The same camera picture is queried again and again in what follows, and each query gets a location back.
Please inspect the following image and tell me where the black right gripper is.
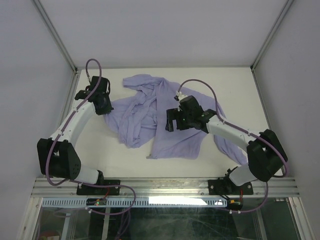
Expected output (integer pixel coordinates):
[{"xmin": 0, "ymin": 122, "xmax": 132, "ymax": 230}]
[{"xmin": 165, "ymin": 107, "xmax": 194, "ymax": 132}]

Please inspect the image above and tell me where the lilac zip-up jacket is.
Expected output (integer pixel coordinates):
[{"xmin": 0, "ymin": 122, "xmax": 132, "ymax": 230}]
[{"xmin": 103, "ymin": 73, "xmax": 249, "ymax": 167}]

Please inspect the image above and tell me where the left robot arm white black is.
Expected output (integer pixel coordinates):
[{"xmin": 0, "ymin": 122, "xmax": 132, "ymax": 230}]
[{"xmin": 37, "ymin": 76, "xmax": 114, "ymax": 195}]

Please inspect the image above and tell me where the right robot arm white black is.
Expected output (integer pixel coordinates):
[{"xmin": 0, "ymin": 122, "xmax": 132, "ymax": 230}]
[{"xmin": 165, "ymin": 95, "xmax": 288, "ymax": 194}]

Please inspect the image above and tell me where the small black circuit board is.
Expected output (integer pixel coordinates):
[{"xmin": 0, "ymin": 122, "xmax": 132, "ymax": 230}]
[{"xmin": 86, "ymin": 198, "xmax": 107, "ymax": 206}]

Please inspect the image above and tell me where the black orange power connector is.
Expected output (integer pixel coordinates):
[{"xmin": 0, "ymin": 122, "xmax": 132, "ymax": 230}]
[{"xmin": 226, "ymin": 199, "xmax": 243, "ymax": 211}]

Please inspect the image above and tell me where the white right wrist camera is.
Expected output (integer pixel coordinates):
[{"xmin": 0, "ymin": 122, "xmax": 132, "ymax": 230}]
[{"xmin": 174, "ymin": 91, "xmax": 188, "ymax": 102}]

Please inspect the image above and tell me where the left aluminium side rail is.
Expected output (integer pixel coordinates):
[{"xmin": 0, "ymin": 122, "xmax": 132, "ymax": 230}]
[{"xmin": 57, "ymin": 69, "xmax": 81, "ymax": 127}]

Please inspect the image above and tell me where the aluminium side rail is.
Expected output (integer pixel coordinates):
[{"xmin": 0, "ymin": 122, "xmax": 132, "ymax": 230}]
[
  {"xmin": 57, "ymin": 69, "xmax": 81, "ymax": 127},
  {"xmin": 251, "ymin": 68, "xmax": 288, "ymax": 177}
]

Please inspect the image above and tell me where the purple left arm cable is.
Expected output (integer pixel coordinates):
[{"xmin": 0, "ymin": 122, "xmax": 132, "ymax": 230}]
[{"xmin": 44, "ymin": 58, "xmax": 137, "ymax": 216}]

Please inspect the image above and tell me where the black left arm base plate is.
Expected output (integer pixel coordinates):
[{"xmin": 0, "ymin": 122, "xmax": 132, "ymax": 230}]
[{"xmin": 76, "ymin": 179, "xmax": 121, "ymax": 196}]

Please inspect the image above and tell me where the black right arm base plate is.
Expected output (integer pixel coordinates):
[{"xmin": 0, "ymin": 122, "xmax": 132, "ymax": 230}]
[{"xmin": 207, "ymin": 177, "xmax": 254, "ymax": 196}]

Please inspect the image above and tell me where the right aluminium side rail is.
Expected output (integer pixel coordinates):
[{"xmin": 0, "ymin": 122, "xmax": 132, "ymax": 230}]
[{"xmin": 251, "ymin": 68, "xmax": 288, "ymax": 177}]

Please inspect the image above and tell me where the aluminium front frame rail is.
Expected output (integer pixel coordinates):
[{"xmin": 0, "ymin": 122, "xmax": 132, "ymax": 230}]
[{"xmin": 31, "ymin": 177, "xmax": 301, "ymax": 198}]

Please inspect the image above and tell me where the left aluminium corner post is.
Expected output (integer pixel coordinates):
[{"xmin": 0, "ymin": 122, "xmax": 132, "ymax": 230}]
[{"xmin": 31, "ymin": 0, "xmax": 78, "ymax": 73}]

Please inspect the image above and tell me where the aluminium corner post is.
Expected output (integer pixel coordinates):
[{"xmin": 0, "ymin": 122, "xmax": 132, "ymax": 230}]
[
  {"xmin": 250, "ymin": 0, "xmax": 295, "ymax": 72},
  {"xmin": 31, "ymin": 0, "xmax": 78, "ymax": 73}
]

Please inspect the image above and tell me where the grey slotted cable duct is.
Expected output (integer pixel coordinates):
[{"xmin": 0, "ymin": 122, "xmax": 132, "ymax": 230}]
[{"xmin": 42, "ymin": 196, "xmax": 227, "ymax": 208}]

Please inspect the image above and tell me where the right aluminium corner post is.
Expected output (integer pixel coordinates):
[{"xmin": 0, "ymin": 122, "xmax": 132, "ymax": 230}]
[{"xmin": 250, "ymin": 0, "xmax": 295, "ymax": 72}]

